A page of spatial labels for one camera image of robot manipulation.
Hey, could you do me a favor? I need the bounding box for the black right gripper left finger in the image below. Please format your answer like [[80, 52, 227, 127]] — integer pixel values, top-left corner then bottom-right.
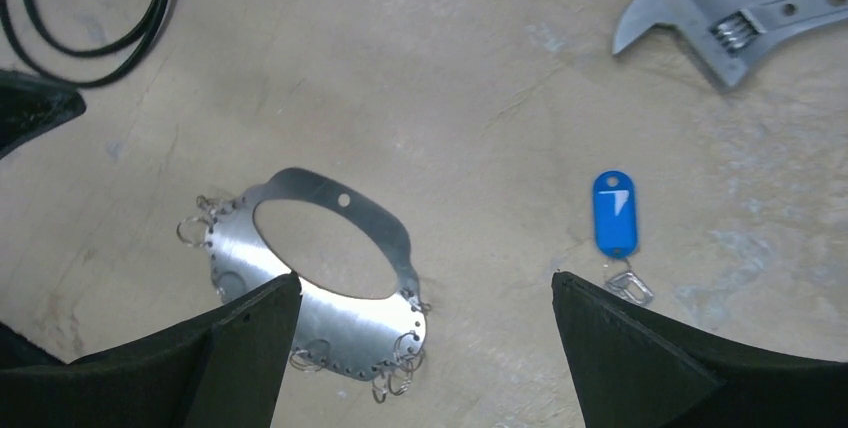
[[1, 274, 301, 427]]

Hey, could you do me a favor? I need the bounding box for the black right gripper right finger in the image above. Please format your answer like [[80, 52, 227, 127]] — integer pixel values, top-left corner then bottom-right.
[[552, 272, 847, 427]]

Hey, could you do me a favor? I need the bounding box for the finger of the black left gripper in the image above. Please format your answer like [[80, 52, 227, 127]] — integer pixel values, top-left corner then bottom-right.
[[1, 69, 87, 158]]

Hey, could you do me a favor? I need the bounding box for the blue key tag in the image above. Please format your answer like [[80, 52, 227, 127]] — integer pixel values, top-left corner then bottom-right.
[[592, 170, 639, 259]]

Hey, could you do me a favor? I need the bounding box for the black coiled cable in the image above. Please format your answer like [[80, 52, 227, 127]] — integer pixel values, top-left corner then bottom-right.
[[0, 0, 176, 90]]

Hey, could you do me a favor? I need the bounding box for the red handled adjustable wrench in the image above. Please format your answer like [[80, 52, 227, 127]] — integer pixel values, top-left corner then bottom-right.
[[611, 0, 847, 92]]

